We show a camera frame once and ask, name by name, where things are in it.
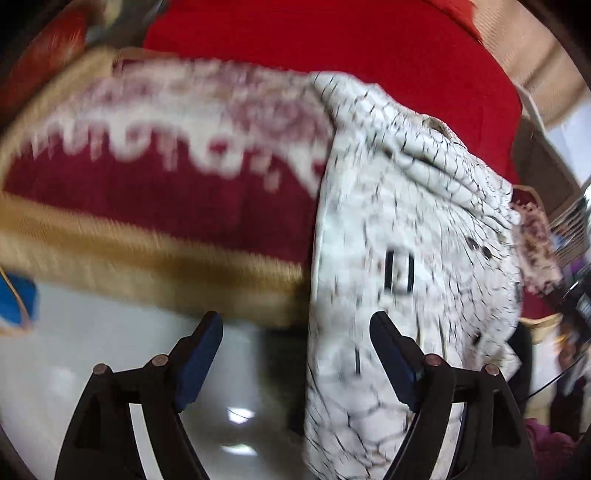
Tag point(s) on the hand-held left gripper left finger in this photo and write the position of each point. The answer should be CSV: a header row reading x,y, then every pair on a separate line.
x,y
198,360

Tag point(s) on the purple cloth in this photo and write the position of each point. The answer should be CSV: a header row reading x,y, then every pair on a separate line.
x,y
549,438

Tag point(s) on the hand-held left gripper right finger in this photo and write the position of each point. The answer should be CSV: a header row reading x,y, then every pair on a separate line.
x,y
392,355

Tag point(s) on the white crackle-print garment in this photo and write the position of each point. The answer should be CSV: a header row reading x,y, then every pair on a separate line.
x,y
415,207

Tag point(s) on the maroon cream floral blanket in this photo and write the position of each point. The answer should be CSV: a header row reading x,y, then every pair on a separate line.
x,y
161,194

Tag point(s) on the red cushion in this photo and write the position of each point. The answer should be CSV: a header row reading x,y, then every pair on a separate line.
x,y
51,50

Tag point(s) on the blue cloth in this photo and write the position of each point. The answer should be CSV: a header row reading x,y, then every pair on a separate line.
x,y
18,302

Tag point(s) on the red plush blanket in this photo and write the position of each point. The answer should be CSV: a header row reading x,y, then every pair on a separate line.
x,y
323,32

